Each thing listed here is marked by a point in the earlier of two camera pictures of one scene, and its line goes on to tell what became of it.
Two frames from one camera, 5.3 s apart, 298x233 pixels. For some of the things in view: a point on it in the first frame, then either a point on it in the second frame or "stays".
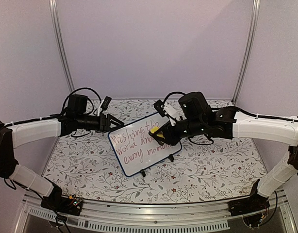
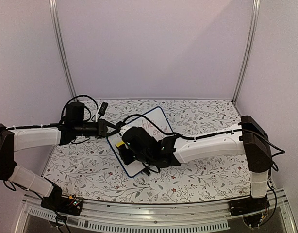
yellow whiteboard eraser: (154, 128) to (119, 143)
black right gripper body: (174, 138) to (127, 158)
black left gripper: (105, 123) to (103, 130)
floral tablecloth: (83, 166) stays
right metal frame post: (255, 25) stays
